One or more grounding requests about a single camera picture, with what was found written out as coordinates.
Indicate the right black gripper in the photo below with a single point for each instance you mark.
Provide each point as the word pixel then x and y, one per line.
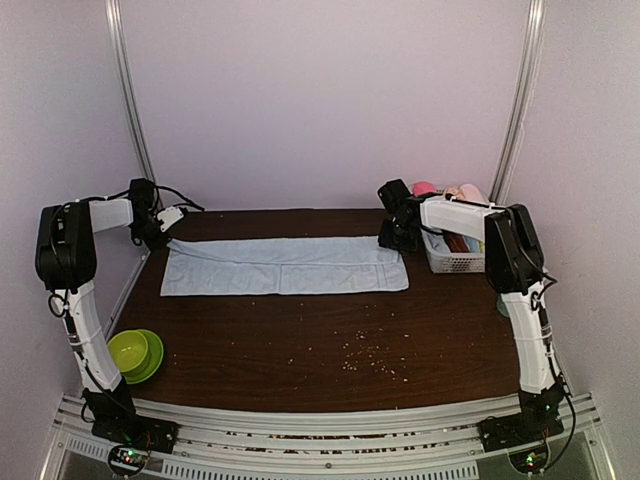
pixel 386 239

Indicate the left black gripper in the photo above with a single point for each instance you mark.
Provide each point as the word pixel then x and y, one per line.
pixel 156 244

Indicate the magenta pink towel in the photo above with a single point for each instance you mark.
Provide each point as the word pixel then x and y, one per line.
pixel 423 188

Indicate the white plastic basket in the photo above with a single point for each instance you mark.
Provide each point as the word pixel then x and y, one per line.
pixel 472 262

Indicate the light blue towel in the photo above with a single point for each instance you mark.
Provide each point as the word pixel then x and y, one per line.
pixel 438 244
pixel 282 266

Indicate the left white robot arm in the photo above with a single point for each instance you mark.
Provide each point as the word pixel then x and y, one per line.
pixel 66 263

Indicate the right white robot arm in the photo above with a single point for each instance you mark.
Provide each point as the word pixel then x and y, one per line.
pixel 513 265

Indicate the light blue rolled towel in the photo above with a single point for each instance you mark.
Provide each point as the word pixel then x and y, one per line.
pixel 438 244

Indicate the dark red rolled towel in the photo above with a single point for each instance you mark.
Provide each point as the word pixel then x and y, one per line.
pixel 455 242

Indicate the cartoon print rolled towel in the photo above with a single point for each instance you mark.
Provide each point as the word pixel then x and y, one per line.
pixel 453 192

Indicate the light pink rolled towel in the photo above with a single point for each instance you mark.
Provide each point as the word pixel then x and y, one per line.
pixel 471 193

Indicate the green bowl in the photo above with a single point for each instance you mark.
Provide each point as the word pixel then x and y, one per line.
pixel 129 351

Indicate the cream patterned mug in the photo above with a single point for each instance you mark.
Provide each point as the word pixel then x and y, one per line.
pixel 501 307

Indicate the green plate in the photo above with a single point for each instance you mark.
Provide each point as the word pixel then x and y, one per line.
pixel 156 355

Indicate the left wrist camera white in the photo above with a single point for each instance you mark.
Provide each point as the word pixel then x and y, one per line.
pixel 169 216

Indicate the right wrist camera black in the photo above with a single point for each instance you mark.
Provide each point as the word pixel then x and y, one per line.
pixel 393 194

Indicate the right aluminium post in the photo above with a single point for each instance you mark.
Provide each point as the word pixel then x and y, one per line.
pixel 523 95

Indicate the aluminium post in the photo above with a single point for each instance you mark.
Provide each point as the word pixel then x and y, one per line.
pixel 523 95
pixel 118 40

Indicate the aluminium front rail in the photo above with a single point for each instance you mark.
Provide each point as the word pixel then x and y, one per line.
pixel 441 442

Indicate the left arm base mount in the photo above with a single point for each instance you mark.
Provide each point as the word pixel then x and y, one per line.
pixel 139 432

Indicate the left aluminium post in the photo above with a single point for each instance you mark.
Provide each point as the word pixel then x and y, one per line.
pixel 118 40

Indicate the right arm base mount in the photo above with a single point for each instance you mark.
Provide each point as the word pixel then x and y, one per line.
pixel 510 431

